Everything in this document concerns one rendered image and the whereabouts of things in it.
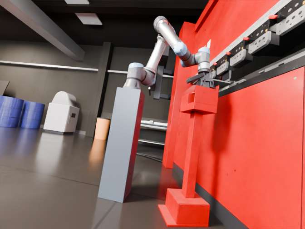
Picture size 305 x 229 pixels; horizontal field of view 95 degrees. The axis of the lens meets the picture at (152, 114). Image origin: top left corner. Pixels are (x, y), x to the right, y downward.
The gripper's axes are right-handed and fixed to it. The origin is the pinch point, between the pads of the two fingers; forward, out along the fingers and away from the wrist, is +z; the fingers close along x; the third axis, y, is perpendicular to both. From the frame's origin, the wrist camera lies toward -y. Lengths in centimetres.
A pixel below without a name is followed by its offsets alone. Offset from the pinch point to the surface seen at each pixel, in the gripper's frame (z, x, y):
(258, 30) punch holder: -50, -9, 37
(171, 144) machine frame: 41, 115, 25
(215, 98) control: -1.2, -4.8, 7.7
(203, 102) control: 1.9, -4.8, -0.5
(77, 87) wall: -118, 491, -221
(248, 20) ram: -66, 0, 40
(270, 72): -10.7, -28.5, 20.8
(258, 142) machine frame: 23.7, -23.7, 18.3
